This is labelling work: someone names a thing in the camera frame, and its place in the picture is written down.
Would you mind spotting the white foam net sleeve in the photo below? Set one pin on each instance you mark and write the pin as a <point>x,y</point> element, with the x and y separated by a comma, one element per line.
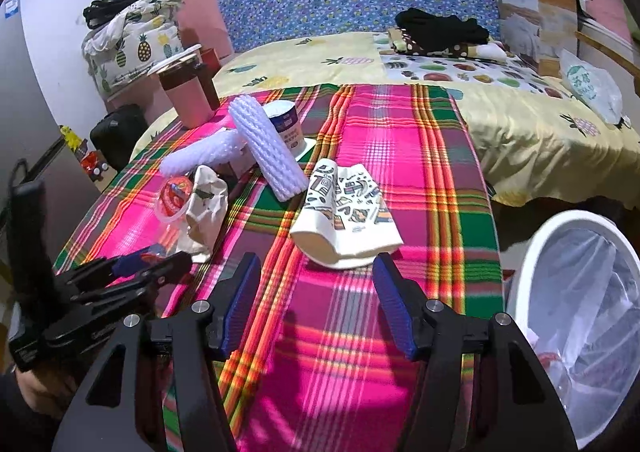
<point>200,152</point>

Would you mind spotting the clear bin liner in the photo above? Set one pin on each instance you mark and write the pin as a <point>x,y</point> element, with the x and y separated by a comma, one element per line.
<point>590,312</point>

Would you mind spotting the white trash bin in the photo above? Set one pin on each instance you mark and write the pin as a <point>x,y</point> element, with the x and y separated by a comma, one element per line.
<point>525,282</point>

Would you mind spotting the blue white sticker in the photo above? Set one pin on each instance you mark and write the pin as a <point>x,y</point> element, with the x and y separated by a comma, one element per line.
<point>11,2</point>

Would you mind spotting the beige paper bag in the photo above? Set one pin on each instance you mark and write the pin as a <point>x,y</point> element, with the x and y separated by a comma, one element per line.
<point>205,212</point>

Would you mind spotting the clear plastic lid red label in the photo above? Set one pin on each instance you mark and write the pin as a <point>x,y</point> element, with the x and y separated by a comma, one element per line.
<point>172,194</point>

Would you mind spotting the white folded cloth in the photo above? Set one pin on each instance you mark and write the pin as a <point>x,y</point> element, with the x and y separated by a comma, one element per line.
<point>492,51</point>

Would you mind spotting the pink cup with brown drink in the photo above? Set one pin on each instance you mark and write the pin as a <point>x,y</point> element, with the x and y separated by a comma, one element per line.
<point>187,102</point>

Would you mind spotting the white paper cup blue label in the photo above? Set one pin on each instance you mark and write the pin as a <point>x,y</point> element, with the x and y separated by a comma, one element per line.
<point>290,130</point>

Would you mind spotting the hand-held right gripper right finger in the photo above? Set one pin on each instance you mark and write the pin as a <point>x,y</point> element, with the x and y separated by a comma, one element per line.
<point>395,312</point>

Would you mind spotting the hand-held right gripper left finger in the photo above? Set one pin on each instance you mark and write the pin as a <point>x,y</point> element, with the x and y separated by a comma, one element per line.
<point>240,302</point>

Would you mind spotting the grey refrigerator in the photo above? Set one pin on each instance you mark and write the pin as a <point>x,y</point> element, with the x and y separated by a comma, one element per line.
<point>30,107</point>

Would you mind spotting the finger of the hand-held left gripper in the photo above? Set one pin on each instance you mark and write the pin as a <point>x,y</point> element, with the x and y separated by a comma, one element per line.
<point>167,268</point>
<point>132,263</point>

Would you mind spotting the white patterned paper bag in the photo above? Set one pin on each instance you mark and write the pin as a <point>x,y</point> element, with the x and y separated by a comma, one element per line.
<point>345,222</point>

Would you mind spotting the brown polka dot cloth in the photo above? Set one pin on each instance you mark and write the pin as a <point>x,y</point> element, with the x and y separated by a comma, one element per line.
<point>450,51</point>

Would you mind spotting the foam-wrapped white bottle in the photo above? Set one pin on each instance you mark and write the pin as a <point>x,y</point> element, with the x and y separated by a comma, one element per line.
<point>265,152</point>

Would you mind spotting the black suitcase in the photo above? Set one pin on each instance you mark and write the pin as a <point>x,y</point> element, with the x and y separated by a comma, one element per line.
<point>117,132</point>

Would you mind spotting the person's left hand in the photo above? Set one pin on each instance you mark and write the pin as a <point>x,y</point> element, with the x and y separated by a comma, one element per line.
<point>46,392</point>

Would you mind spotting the grey printed packaging box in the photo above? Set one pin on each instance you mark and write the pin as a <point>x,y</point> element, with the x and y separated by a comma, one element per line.
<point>517,7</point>

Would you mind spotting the yellow pineapple print bedsheet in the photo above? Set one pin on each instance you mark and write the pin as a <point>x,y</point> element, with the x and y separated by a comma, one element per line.
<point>525,142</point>

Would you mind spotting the wooden table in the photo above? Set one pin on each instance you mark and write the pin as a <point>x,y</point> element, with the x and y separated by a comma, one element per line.
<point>607,50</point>

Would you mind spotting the white plastic bag green print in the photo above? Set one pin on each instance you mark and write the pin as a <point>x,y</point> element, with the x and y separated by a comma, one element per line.
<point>590,87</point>

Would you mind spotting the red car fridge magnet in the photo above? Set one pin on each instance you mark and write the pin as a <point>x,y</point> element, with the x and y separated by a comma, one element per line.
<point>92,163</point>

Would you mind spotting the yellow fridge magnet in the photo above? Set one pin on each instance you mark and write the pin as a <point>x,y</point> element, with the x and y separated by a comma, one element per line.
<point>71,137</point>

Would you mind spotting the brown cardboard box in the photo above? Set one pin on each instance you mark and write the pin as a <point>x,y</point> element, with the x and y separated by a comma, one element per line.
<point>557,12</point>

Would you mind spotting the dark red box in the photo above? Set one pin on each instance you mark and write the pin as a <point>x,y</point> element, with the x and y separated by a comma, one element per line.
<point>211,60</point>

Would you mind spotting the pink green plaid blanket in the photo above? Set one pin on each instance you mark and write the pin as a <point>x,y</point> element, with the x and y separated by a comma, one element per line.
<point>390,157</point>

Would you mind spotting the red wrapper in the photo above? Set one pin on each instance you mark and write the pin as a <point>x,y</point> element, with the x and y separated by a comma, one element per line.
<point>550,361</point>

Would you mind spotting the person's left forearm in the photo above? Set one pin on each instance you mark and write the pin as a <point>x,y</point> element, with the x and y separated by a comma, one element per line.
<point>20,424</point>

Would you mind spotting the pineapple print storage bag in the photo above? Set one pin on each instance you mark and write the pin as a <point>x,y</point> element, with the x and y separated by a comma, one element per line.
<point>140,52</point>

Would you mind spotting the black folded clothes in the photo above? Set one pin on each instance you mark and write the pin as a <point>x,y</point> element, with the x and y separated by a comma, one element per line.
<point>435,27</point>

